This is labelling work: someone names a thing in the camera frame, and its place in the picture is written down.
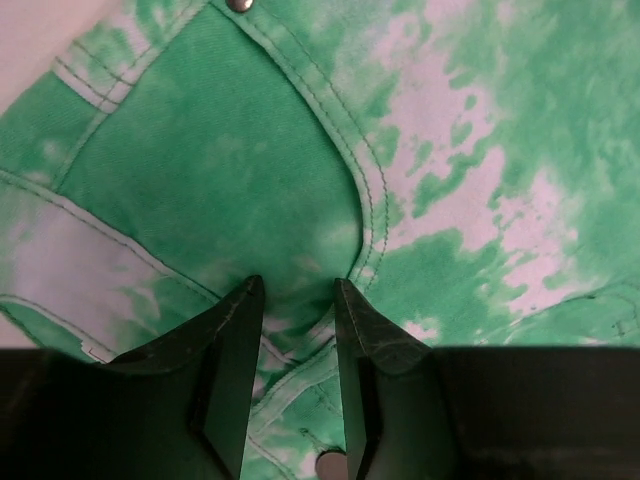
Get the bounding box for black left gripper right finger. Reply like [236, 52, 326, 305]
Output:
[334, 279, 460, 479]

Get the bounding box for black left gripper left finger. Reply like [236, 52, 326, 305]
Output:
[105, 275, 265, 479]

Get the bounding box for green white tie-dye trousers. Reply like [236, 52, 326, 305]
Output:
[1, 1, 639, 479]

